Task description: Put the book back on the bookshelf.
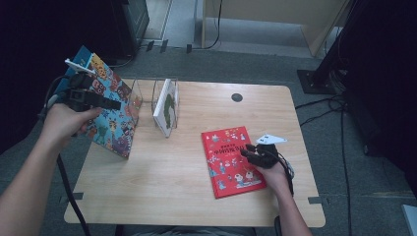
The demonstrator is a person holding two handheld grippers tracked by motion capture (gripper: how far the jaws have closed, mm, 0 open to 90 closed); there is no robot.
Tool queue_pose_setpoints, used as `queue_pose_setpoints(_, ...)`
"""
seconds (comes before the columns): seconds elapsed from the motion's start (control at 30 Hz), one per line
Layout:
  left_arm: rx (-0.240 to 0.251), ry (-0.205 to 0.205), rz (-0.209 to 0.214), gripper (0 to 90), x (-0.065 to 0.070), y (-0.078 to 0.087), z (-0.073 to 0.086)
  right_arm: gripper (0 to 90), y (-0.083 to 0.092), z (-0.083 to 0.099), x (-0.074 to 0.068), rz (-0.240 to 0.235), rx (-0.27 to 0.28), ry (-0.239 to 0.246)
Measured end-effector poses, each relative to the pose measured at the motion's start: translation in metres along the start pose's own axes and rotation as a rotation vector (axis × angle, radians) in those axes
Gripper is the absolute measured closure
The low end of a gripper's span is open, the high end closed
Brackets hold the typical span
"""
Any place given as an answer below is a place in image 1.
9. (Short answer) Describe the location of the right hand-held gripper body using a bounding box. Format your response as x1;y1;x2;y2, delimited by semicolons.
255;133;289;170

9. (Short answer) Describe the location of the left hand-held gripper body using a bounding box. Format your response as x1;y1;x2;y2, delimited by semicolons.
64;58;99;113

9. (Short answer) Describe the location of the teal patterned monster book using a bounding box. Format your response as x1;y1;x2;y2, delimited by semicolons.
86;52;144;159

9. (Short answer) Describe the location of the red picture book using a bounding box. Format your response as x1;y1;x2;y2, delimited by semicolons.
201;126;268;200

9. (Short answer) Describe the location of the clear acrylic book rack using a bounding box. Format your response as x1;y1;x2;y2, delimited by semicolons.
126;77;181;131

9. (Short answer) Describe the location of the white caterpillar picture book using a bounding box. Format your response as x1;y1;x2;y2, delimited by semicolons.
152;78;180;139

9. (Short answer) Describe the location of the person's right hand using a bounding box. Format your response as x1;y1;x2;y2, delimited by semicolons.
255;161;292;199

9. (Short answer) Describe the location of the person's left hand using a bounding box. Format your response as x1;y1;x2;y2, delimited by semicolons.
39;103;103;149

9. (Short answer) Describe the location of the dark curtain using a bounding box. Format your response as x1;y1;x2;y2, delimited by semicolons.
343;0;417;198
0;0;116;155

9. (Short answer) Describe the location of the black equipment box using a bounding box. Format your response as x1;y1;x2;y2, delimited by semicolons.
111;0;150;58

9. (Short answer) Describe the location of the black metal stand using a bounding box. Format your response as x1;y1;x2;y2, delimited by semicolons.
296;0;365;96

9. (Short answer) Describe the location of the light wooden cabinet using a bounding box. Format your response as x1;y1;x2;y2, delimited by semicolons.
201;0;350;58

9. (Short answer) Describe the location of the white flat object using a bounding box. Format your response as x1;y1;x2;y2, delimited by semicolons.
401;205;417;236

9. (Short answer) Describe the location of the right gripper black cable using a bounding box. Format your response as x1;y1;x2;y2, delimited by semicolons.
268;148;296;198

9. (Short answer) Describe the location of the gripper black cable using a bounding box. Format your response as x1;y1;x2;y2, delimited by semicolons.
37;75;92;236
268;148;296;198

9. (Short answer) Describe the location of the looped black floor cable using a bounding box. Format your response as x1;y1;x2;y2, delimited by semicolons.
294;94;345;128

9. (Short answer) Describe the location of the long black floor cable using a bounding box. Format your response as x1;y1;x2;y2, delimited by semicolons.
338;97;354;236

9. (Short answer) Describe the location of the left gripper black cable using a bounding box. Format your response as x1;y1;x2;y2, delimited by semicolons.
37;75;92;236

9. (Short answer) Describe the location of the black hanging cable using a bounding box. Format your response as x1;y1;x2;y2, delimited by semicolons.
191;0;224;51

